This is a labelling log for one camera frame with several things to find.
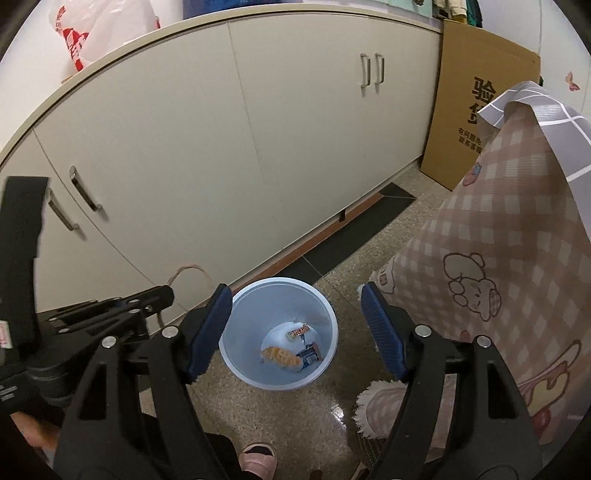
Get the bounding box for hanging clothes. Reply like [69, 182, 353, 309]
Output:
[431, 0, 482, 27]

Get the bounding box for pale blue plastic bin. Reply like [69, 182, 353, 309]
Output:
[219, 277, 339, 392]

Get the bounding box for white red plastic bag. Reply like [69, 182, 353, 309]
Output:
[55, 0, 162, 73]

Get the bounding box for pink checked bear tablecloth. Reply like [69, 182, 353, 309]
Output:
[368, 102, 591, 463]

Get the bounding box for brown twine loop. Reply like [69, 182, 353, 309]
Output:
[156, 263, 214, 334]

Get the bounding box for person's dark trouser leg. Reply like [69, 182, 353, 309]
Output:
[139, 411, 242, 480]

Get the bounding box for grey grid cloth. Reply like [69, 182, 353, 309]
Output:
[477, 80, 591, 186]

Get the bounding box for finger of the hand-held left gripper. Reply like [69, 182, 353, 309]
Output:
[51, 308, 150, 343]
[37, 285, 176, 325]

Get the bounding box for orange snack wrapper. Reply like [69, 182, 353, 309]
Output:
[260, 346, 304, 373]

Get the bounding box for person's left hand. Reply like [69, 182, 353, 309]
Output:
[11, 410, 62, 457]

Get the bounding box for pink smooth slipper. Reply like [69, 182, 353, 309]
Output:
[237, 442, 278, 480]

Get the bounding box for small dark blue wrapper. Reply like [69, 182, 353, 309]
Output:
[295, 342, 322, 366]

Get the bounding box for brown cardboard box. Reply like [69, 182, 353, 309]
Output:
[419, 18, 541, 193]

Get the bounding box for dark blue cloth item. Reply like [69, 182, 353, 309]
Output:
[182, 0, 232, 20]

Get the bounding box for white floor cabinet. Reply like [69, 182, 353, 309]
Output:
[0, 7, 445, 331]

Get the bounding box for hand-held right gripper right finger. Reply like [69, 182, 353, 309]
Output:
[360, 281, 543, 480]

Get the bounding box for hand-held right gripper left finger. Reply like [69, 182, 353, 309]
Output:
[53, 284, 234, 480]

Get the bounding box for pink plaid fluffy slipper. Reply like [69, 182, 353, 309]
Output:
[353, 379, 410, 439]

